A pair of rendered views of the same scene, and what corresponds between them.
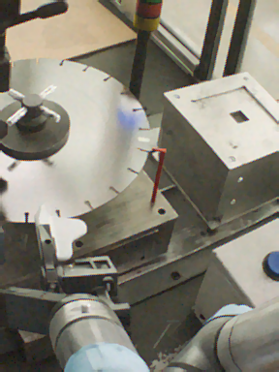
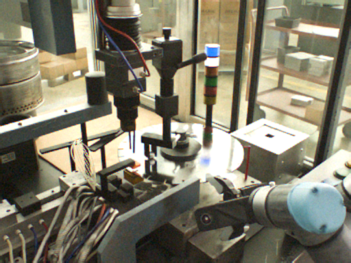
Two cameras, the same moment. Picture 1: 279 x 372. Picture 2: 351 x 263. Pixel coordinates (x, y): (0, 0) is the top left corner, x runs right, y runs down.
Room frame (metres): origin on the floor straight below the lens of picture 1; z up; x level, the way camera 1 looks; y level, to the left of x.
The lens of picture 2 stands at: (-0.20, 0.25, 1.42)
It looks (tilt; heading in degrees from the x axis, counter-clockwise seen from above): 26 degrees down; 355
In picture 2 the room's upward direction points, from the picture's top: 1 degrees clockwise
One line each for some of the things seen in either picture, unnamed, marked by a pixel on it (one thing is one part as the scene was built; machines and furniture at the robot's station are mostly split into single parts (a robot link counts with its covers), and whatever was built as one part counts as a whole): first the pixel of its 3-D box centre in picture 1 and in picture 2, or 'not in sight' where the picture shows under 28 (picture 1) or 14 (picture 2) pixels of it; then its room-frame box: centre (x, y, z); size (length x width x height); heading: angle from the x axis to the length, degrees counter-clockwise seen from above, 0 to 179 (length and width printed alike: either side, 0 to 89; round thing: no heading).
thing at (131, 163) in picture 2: not in sight; (120, 177); (0.54, 0.31, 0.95); 0.10 x 0.03 x 0.07; 129
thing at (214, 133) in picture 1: (231, 147); (267, 155); (0.83, -0.14, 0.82); 0.18 x 0.18 x 0.15; 39
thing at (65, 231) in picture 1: (61, 229); (223, 178); (0.50, 0.08, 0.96); 0.09 x 0.06 x 0.03; 20
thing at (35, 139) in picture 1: (31, 121); (180, 144); (0.67, 0.16, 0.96); 0.11 x 0.11 x 0.03
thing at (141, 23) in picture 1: (146, 18); (210, 98); (0.95, 0.04, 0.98); 0.05 x 0.04 x 0.03; 39
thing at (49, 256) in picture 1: (49, 259); (226, 190); (0.45, 0.09, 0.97); 0.09 x 0.02 x 0.05; 20
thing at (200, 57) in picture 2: (28, 7); (186, 59); (0.60, 0.16, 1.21); 0.08 x 0.06 x 0.03; 129
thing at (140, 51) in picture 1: (138, 71); (208, 132); (0.95, 0.04, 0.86); 0.02 x 0.02 x 0.22
